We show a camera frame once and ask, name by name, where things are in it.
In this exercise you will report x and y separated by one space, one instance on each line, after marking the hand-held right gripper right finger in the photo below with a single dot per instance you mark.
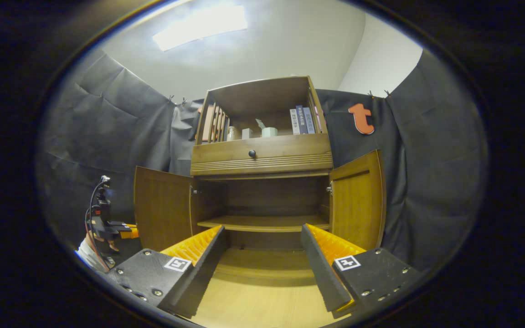
319 269

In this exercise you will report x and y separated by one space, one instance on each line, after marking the wooden drawer with black knob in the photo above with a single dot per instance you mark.
280 150

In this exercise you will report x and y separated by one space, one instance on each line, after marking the light blue book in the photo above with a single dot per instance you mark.
309 120

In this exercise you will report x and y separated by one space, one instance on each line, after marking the metal door hinge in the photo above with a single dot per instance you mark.
330 187
194 190

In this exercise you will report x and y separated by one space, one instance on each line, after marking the wooden double-door shoe cabinet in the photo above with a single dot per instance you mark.
262 196

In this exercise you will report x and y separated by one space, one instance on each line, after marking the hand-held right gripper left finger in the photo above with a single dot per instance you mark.
203 273

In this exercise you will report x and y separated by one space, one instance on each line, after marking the small beige bottle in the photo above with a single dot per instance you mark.
233 134

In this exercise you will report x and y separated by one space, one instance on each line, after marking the wooden shoe cabinet door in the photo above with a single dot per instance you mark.
358 205
162 209

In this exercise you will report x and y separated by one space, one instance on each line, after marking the ceiling light panel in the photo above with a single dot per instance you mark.
201 27

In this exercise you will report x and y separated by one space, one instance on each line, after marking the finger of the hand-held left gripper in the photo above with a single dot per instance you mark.
129 231

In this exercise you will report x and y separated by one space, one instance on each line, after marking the pale green cup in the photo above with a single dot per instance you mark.
269 132

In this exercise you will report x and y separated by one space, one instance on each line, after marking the small white box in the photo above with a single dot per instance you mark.
247 134

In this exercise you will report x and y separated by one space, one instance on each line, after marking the white book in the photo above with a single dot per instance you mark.
294 122

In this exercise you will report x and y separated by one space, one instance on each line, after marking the black backdrop cloth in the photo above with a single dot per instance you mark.
107 127

